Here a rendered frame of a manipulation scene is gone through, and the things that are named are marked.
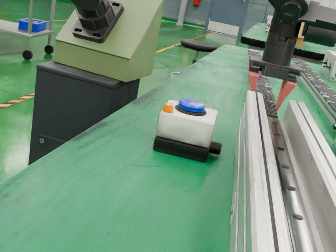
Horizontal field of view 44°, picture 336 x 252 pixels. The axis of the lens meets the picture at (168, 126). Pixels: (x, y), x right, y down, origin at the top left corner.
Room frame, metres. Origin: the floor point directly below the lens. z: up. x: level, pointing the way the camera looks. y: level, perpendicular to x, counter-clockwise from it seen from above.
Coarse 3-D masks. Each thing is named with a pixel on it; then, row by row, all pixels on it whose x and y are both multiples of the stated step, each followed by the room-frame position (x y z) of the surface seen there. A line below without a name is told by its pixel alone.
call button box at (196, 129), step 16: (160, 112) 0.57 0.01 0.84; (176, 112) 0.58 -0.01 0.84; (192, 112) 0.58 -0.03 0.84; (208, 112) 0.61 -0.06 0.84; (160, 128) 0.56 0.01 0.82; (176, 128) 0.56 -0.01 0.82; (192, 128) 0.56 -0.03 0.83; (208, 128) 0.56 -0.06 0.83; (160, 144) 0.56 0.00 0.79; (176, 144) 0.56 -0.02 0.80; (192, 144) 0.56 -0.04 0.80; (208, 144) 0.56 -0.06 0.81
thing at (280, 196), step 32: (256, 96) 0.67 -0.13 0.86; (256, 128) 0.49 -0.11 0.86; (288, 128) 0.63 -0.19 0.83; (256, 160) 0.38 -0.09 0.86; (288, 160) 0.48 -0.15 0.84; (320, 160) 0.42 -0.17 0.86; (256, 192) 0.31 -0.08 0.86; (288, 192) 0.39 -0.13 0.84; (320, 192) 0.37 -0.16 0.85; (256, 224) 0.26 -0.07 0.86; (288, 224) 0.32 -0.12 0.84; (320, 224) 0.34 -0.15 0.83
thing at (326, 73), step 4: (332, 56) 1.65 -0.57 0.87; (328, 60) 1.69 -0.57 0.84; (332, 60) 1.63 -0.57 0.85; (324, 64) 1.64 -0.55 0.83; (328, 64) 1.67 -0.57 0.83; (332, 64) 1.62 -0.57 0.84; (328, 68) 1.65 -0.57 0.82; (332, 68) 1.60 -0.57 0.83; (324, 72) 1.69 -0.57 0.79; (328, 72) 1.64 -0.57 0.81; (332, 72) 1.60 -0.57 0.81; (324, 76) 1.67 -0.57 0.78; (328, 76) 1.62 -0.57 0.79; (332, 76) 1.60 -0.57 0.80; (332, 80) 1.60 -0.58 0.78
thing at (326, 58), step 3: (327, 51) 1.79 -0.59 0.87; (330, 51) 1.76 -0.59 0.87; (333, 51) 1.79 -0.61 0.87; (327, 54) 1.78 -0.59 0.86; (324, 57) 1.81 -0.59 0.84; (327, 57) 1.76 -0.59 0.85; (321, 60) 1.76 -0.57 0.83; (324, 60) 1.79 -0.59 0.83; (327, 60) 1.76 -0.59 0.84; (324, 63) 1.75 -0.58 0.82; (321, 66) 1.81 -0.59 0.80; (321, 69) 1.80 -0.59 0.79; (324, 69) 1.75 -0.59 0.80; (321, 72) 1.78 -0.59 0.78
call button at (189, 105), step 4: (180, 100) 0.60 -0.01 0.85; (184, 100) 0.60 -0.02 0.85; (188, 100) 0.60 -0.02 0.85; (192, 100) 0.61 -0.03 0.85; (196, 100) 0.62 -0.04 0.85; (180, 104) 0.59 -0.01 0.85; (184, 104) 0.59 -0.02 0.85; (188, 104) 0.58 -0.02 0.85; (192, 104) 0.59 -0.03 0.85; (196, 104) 0.59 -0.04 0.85; (200, 104) 0.60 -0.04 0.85; (184, 108) 0.58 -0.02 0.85; (188, 108) 0.58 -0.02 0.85; (192, 108) 0.58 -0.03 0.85; (196, 108) 0.58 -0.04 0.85; (200, 108) 0.58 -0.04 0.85; (204, 108) 0.59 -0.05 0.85
